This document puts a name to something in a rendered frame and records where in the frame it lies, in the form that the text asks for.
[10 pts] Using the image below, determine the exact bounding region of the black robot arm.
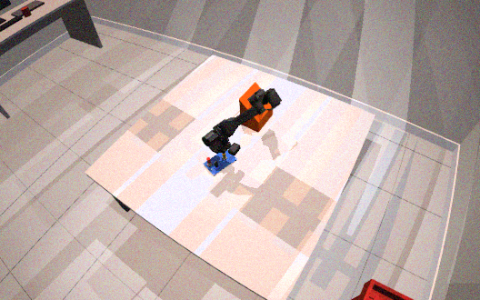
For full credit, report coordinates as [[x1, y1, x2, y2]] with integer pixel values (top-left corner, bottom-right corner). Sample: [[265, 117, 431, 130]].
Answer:
[[202, 88, 282, 154]]

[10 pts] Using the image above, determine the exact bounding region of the blue circuit board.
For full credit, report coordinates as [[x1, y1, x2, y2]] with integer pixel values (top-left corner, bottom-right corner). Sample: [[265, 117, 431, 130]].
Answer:
[[203, 150, 237, 176]]

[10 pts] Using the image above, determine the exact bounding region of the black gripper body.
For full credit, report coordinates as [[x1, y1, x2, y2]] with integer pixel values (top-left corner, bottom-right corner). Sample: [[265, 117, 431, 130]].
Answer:
[[222, 138, 241, 155]]

